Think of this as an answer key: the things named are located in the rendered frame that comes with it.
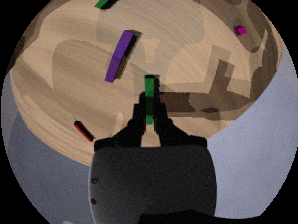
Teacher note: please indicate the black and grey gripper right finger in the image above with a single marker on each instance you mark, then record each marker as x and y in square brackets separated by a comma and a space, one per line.
[169, 134]

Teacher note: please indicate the purple rod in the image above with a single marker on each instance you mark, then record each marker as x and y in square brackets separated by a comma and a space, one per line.
[118, 55]

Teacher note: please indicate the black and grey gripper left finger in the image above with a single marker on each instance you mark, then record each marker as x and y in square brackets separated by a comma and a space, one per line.
[132, 133]

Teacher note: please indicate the red rod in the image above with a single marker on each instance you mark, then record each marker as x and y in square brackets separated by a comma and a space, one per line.
[83, 131]

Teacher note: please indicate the small magenta block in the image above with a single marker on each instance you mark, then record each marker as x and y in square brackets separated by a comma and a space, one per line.
[240, 30]

